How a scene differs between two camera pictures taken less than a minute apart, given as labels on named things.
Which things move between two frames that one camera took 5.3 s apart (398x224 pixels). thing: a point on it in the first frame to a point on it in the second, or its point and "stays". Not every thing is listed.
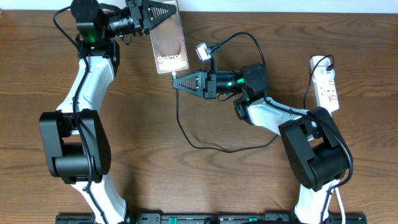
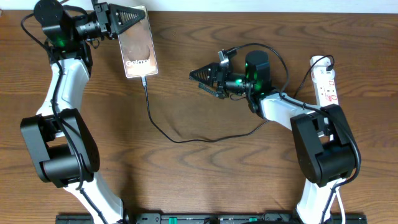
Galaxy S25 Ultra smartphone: x=170 y=44 to x=138 y=48
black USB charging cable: x=196 y=142 to x=165 y=133
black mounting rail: x=213 y=219 stays
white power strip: x=323 y=71 stays
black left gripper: x=143 y=24 to x=107 y=15
